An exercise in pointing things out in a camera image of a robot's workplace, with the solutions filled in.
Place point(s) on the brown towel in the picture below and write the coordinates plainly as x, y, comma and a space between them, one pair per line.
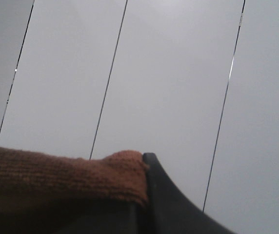
40, 193

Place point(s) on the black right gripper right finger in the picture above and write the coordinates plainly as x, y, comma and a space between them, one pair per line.
169, 210

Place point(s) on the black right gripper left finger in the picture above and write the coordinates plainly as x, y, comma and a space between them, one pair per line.
105, 218

